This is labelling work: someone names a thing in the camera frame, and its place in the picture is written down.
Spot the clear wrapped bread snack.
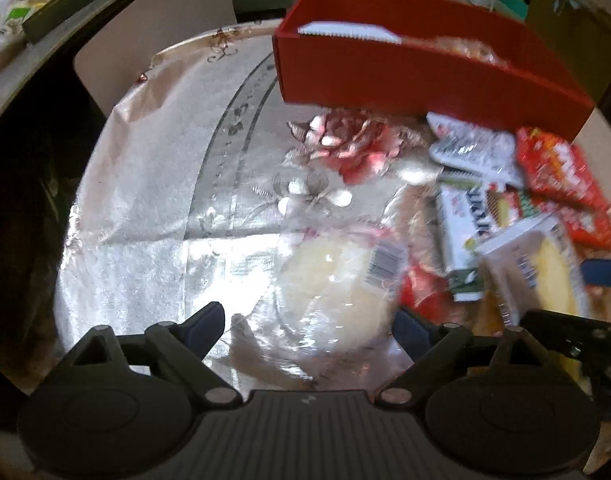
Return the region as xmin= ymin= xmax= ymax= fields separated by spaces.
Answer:
xmin=433 ymin=35 xmax=511 ymax=68

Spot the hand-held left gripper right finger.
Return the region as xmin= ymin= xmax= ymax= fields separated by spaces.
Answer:
xmin=378 ymin=307 xmax=586 ymax=406

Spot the silver floral tablecloth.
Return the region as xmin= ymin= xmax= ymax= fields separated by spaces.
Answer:
xmin=53 ymin=27 xmax=491 ymax=391

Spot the small red snack packet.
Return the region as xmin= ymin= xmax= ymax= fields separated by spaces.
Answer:
xmin=399 ymin=264 xmax=469 ymax=323

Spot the red cardboard box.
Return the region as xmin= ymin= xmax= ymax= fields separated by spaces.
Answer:
xmin=273 ymin=0 xmax=596 ymax=143

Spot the green white wafer packet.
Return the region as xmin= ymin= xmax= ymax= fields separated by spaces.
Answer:
xmin=434 ymin=184 xmax=532 ymax=302

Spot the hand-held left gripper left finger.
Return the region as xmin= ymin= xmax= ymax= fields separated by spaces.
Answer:
xmin=60 ymin=301 xmax=244 ymax=408

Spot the grey coffee table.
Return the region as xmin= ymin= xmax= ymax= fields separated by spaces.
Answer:
xmin=0 ymin=0 xmax=237 ymax=133

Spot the red candy packet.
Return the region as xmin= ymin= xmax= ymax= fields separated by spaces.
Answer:
xmin=515 ymin=127 xmax=611 ymax=252

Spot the white silver snack packet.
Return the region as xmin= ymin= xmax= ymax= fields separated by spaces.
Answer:
xmin=427 ymin=112 xmax=525 ymax=188

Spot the white serrated snack packet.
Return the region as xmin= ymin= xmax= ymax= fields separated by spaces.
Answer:
xmin=298 ymin=21 xmax=402 ymax=44

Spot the clear bag of yellow cake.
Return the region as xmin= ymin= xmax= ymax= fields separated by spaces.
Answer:
xmin=274 ymin=224 xmax=411 ymax=357

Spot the white yellow snack packet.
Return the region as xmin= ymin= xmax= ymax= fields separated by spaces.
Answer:
xmin=477 ymin=211 xmax=592 ymax=327

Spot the white plastic bag of snacks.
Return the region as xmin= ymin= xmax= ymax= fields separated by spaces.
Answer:
xmin=0 ymin=0 xmax=69 ymax=68

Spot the dark green flat box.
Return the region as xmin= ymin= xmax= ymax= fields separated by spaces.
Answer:
xmin=22 ymin=0 xmax=136 ymax=44

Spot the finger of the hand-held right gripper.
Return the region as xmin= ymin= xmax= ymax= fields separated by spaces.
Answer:
xmin=583 ymin=259 xmax=611 ymax=287
xmin=520 ymin=310 xmax=611 ymax=416

